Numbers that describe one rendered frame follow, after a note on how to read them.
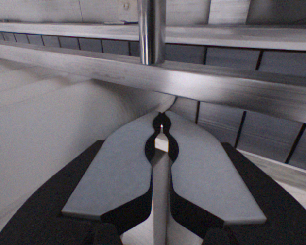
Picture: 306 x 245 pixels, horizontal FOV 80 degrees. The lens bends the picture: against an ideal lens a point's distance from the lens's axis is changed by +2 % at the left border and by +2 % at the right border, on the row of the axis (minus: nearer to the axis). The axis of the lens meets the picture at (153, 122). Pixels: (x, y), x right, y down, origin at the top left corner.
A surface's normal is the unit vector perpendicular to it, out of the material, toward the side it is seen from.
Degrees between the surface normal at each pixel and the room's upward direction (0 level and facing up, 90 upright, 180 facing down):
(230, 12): 0
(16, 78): 90
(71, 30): 0
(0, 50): 0
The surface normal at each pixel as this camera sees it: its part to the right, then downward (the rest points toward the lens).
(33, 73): 0.36, -0.66
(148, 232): -0.54, 0.43
